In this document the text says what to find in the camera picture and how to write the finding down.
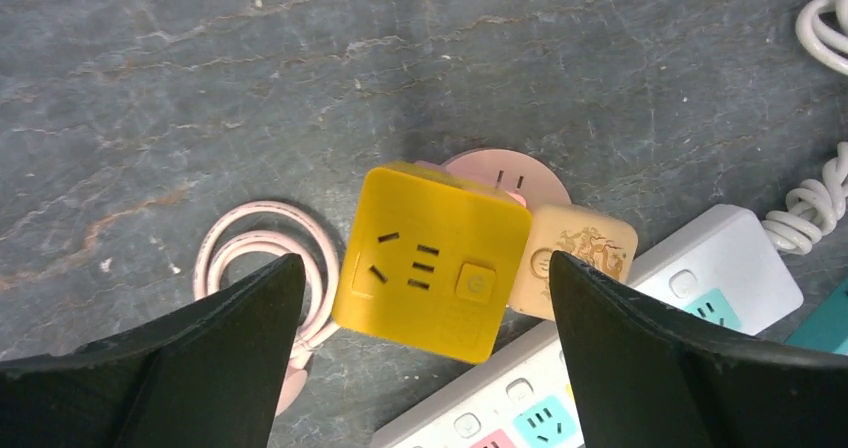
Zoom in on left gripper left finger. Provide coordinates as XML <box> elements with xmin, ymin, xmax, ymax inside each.
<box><xmin>1</xmin><ymin>254</ymin><xmax>305</xmax><ymax>447</ymax></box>

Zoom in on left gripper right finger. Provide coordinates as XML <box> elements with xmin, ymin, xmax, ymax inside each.
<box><xmin>549</xmin><ymin>251</ymin><xmax>847</xmax><ymax>447</ymax></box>

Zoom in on yellow cube adapter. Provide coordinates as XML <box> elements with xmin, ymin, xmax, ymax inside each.
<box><xmin>332</xmin><ymin>161</ymin><xmax>532</xmax><ymax>364</ymax></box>

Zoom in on pink round socket base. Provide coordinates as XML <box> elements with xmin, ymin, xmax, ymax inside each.
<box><xmin>442</xmin><ymin>148</ymin><xmax>571</xmax><ymax>211</ymax></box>

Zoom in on white multicolour power strip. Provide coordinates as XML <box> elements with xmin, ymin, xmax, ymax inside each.
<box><xmin>370</xmin><ymin>204</ymin><xmax>803</xmax><ymax>447</ymax></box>

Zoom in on beige cube adapter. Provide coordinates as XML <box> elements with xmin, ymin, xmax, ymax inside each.
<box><xmin>508</xmin><ymin>204</ymin><xmax>638</xmax><ymax>320</ymax></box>

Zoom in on teal power strip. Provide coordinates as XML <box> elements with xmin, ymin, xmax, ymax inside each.
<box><xmin>786</xmin><ymin>281</ymin><xmax>848</xmax><ymax>355</ymax></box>

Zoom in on pink cube adapter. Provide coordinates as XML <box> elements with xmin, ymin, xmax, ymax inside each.
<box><xmin>414</xmin><ymin>160</ymin><xmax>527</xmax><ymax>207</ymax></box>

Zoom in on pink coiled cable with plug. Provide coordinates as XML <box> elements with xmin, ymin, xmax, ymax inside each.
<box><xmin>192</xmin><ymin>199</ymin><xmax>342</xmax><ymax>418</ymax></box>

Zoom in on white coiled cord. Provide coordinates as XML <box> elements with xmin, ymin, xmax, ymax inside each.
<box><xmin>761</xmin><ymin>0</ymin><xmax>848</xmax><ymax>256</ymax></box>

